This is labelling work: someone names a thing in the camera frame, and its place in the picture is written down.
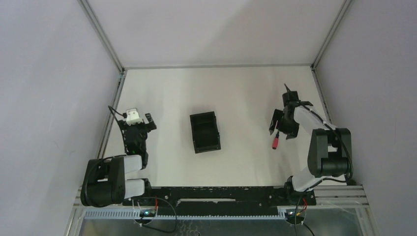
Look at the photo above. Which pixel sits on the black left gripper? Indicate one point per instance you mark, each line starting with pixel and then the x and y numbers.
pixel 137 127

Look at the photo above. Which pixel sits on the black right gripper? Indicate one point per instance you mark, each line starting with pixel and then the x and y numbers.
pixel 292 131

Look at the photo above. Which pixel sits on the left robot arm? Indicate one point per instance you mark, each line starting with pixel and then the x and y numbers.
pixel 105 183

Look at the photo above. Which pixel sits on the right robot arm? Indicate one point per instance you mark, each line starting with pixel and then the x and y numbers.
pixel 330 147

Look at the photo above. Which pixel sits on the black plastic bin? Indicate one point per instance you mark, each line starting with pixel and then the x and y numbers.
pixel 205 134

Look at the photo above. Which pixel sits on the left controller board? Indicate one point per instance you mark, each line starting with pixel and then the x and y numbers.
pixel 147 213

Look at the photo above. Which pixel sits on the controller board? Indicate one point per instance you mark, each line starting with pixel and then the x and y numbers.
pixel 147 213
pixel 293 218

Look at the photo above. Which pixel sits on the right controller board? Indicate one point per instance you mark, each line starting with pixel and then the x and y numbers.
pixel 293 218

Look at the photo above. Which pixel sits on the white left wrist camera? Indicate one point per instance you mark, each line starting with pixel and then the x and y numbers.
pixel 132 117

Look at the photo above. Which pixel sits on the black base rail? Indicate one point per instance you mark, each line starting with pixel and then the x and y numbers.
pixel 222 201

